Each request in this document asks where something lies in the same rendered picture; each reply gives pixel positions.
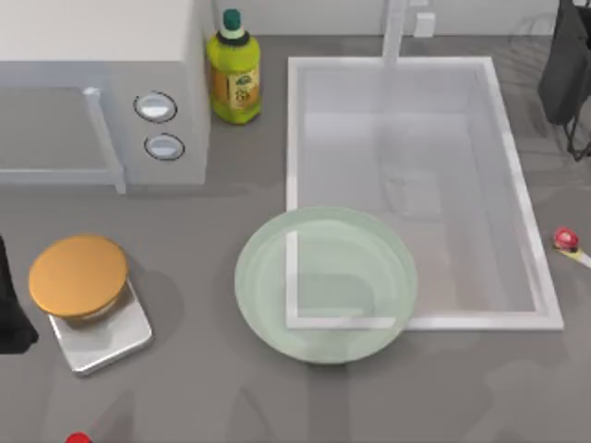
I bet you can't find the pale green bowl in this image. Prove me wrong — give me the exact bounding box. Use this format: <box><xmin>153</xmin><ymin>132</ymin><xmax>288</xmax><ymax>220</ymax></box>
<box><xmin>234</xmin><ymin>206</ymin><xmax>420</xmax><ymax>366</ymax></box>

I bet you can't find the white sink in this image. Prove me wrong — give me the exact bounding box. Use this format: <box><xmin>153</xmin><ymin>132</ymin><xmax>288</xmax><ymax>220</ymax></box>
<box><xmin>285</xmin><ymin>55</ymin><xmax>565</xmax><ymax>332</ymax></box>

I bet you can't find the small microwave knob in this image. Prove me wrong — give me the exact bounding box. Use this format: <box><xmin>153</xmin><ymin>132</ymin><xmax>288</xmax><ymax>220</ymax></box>
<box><xmin>143</xmin><ymin>132</ymin><xmax>187</xmax><ymax>162</ymax></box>

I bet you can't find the green bottle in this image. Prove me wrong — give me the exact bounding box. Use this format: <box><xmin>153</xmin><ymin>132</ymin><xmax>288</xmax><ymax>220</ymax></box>
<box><xmin>205</xmin><ymin>8</ymin><xmax>262</xmax><ymax>126</ymax></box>

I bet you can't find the pale microwave oven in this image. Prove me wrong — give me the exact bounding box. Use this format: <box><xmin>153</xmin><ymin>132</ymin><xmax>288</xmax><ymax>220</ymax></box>
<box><xmin>0</xmin><ymin>0</ymin><xmax>214</xmax><ymax>195</ymax></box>

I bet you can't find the large microwave knob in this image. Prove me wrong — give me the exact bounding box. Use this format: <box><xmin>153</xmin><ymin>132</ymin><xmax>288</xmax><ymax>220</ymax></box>
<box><xmin>132</xmin><ymin>90</ymin><xmax>179</xmax><ymax>125</ymax></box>

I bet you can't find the tall white tap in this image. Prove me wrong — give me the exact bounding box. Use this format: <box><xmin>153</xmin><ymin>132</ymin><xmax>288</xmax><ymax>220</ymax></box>
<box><xmin>380</xmin><ymin>0</ymin><xmax>411</xmax><ymax>70</ymax></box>

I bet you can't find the silver kitchen scale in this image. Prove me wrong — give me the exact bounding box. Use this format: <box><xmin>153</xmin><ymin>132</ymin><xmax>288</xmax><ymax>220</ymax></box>
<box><xmin>47</xmin><ymin>276</ymin><xmax>154</xmax><ymax>377</ymax></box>

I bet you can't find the microwave oven door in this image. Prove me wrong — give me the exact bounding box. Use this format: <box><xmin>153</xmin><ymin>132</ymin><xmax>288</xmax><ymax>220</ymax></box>
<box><xmin>0</xmin><ymin>86</ymin><xmax>127</xmax><ymax>195</ymax></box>

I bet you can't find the red and white small toy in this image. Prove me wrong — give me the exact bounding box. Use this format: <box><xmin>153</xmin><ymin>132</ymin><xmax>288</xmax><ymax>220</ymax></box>
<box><xmin>553</xmin><ymin>225</ymin><xmax>583</xmax><ymax>253</ymax></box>

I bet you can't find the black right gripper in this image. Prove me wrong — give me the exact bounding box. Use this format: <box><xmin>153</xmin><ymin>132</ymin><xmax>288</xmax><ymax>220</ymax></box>
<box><xmin>537</xmin><ymin>0</ymin><xmax>591</xmax><ymax>162</ymax></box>

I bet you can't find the pale microwave door handle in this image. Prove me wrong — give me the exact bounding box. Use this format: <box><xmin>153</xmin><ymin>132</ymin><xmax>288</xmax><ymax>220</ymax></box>
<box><xmin>82</xmin><ymin>86</ymin><xmax>127</xmax><ymax>195</ymax></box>

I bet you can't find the white tap handle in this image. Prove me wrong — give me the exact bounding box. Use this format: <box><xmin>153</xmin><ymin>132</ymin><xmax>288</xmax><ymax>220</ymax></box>
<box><xmin>415</xmin><ymin>12</ymin><xmax>436</xmax><ymax>39</ymax></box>

